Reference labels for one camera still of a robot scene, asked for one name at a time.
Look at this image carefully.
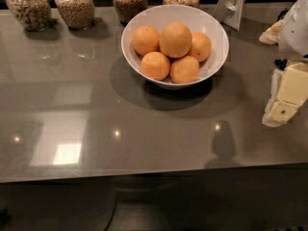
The white ceramic bowl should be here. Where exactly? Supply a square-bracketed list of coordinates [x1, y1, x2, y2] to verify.
[121, 5, 229, 90]

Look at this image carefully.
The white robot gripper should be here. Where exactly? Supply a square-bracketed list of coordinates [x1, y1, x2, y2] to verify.
[259, 0, 308, 127]

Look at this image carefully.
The orange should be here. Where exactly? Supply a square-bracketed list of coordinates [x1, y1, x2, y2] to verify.
[169, 56, 199, 84]
[141, 52, 170, 81]
[160, 22, 193, 58]
[132, 25, 160, 56]
[188, 33, 212, 63]

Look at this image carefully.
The far left glass jar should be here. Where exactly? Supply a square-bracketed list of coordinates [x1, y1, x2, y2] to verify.
[6, 0, 52, 32]

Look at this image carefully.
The white standing card holder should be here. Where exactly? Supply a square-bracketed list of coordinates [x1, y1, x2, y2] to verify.
[212, 0, 245, 31]

